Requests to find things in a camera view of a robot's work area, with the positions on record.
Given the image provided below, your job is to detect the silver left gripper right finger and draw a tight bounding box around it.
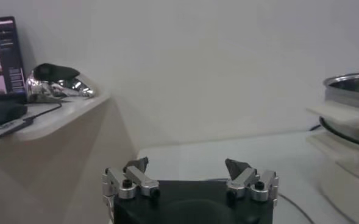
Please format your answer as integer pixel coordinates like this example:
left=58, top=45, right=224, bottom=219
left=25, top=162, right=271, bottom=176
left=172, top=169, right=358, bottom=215
left=224, top=158, right=280, bottom=203

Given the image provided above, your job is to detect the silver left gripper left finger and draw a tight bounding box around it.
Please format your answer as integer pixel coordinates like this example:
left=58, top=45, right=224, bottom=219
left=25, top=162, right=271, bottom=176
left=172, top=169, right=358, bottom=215
left=102, top=156, right=161, bottom=200

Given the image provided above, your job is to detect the glass lid with cream handle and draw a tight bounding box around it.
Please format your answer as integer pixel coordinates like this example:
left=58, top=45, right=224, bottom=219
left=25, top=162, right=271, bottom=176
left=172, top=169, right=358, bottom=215
left=208, top=178, right=316, bottom=224

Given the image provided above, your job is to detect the stainless steel steamer basket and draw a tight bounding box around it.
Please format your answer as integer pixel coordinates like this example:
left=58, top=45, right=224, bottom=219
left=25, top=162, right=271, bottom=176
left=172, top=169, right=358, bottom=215
left=306, top=71, right=359, bottom=150

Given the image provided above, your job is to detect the white side table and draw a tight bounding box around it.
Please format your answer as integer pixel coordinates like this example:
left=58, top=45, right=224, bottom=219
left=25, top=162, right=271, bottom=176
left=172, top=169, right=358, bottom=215
left=0, top=94, right=110, bottom=145

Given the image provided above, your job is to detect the cream electric cooker base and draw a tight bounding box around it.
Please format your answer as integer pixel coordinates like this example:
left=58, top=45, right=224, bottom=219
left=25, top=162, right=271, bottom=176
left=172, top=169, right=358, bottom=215
left=305, top=130, right=359, bottom=224

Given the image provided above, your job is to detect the chrome device with black top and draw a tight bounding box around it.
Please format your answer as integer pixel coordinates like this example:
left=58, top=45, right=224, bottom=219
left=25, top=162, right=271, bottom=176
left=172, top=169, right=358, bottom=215
left=25, top=63, right=96, bottom=103

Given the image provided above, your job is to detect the open black laptop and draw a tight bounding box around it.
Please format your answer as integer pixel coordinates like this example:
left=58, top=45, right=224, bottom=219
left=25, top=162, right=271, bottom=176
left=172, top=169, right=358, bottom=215
left=0, top=16, right=27, bottom=103

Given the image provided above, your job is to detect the black usb cable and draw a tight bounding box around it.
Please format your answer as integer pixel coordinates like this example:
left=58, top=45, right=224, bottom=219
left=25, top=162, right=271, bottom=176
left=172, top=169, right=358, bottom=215
left=1, top=102, right=63, bottom=137

